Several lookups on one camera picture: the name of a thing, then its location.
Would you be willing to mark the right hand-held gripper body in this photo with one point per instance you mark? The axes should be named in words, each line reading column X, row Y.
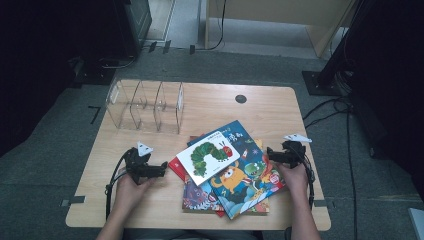
column 294, row 154

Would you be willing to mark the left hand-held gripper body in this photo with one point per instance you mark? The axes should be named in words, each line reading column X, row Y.
column 135, row 165

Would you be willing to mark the red picture book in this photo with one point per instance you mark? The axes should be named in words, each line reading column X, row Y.
column 176, row 168

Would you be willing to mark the blue monster picture book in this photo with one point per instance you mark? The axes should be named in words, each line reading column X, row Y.
column 240, row 181

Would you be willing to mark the colourful animals picture book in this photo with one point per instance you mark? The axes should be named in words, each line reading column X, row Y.
column 197, row 199

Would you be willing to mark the white caterpillar picture book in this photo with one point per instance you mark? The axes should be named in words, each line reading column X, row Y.
column 210, row 158

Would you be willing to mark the clear acrylic book rack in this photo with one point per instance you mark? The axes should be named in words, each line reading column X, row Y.
column 146, row 115

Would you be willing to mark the person's right hand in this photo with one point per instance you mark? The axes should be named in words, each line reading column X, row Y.
column 296, row 181

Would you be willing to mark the person's left hand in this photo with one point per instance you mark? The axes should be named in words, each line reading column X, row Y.
column 128, row 196

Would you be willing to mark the grey tape strip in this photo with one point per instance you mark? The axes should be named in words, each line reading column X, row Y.
column 323, row 203
column 75, row 200

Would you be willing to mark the black round table grommet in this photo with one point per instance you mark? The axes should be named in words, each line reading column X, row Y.
column 240, row 99

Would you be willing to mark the black stand pole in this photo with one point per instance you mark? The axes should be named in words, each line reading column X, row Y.
column 340, row 50

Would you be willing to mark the black floor tape piece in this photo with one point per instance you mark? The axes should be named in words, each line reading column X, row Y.
column 166, row 46
column 152, row 46
column 192, row 49

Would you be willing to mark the black cabinet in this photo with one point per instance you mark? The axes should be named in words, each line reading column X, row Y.
column 135, row 23

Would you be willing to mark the white box corner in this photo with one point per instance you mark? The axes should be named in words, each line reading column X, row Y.
column 418, row 223

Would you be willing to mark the black stand base plate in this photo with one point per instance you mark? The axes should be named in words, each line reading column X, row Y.
column 316, row 83

